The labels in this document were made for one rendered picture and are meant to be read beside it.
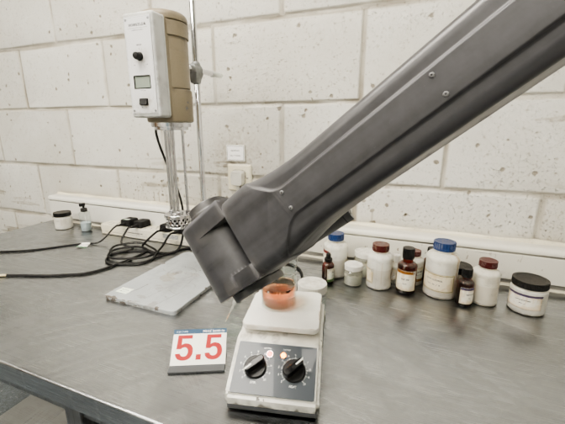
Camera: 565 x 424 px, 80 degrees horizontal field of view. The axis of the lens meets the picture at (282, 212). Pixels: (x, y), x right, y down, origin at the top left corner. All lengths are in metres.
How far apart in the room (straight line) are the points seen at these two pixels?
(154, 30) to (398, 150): 0.66
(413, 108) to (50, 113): 1.57
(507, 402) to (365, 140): 0.51
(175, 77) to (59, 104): 0.88
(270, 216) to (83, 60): 1.34
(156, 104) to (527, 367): 0.82
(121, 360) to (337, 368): 0.36
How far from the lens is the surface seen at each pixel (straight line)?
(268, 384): 0.52
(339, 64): 0.99
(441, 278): 0.85
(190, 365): 0.62
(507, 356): 0.74
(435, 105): 0.19
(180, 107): 0.80
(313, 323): 0.55
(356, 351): 0.65
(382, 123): 0.20
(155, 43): 0.78
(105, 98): 1.44
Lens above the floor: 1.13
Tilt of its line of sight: 14 degrees down
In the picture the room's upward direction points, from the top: straight up
